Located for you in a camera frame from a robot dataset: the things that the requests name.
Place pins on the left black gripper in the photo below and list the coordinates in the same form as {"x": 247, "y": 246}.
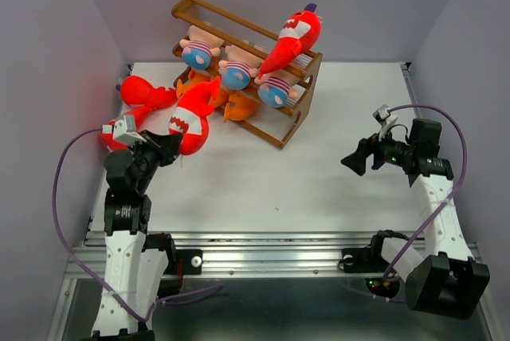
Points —
{"x": 166, "y": 145}

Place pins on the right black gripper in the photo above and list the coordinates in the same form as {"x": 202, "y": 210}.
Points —
{"x": 366, "y": 146}

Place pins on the red shark plush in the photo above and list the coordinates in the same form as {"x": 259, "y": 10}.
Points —
{"x": 136, "y": 91}
{"x": 298, "y": 35}
{"x": 140, "y": 114}
{"x": 190, "y": 116}

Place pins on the orange shark plush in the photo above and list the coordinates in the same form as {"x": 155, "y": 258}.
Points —
{"x": 239, "y": 107}
{"x": 220, "y": 99}
{"x": 190, "y": 79}

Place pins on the boy doll blue pants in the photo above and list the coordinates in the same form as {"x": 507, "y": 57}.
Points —
{"x": 238, "y": 69}

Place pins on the boy doll striped shirt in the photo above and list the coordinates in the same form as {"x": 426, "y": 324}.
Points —
{"x": 274, "y": 89}

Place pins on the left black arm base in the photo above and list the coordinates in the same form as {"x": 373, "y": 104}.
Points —
{"x": 180, "y": 262}

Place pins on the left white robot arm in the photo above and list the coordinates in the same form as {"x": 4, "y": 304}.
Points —
{"x": 135, "y": 260}

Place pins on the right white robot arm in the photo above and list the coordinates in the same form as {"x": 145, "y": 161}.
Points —
{"x": 446, "y": 280}

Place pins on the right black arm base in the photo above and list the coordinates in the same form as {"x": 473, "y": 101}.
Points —
{"x": 368, "y": 259}

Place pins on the brown wooden toy shelf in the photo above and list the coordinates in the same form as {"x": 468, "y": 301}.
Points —
{"x": 275, "y": 125}

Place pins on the red shark plush top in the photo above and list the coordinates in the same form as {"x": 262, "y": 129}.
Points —
{"x": 136, "y": 91}

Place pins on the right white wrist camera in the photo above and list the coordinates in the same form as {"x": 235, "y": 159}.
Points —
{"x": 384, "y": 117}

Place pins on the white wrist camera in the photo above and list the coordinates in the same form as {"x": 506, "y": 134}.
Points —
{"x": 384, "y": 117}
{"x": 121, "y": 130}

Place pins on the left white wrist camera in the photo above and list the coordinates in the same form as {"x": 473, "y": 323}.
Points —
{"x": 121, "y": 130}

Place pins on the aluminium mounting rail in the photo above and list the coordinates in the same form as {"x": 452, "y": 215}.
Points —
{"x": 271, "y": 255}

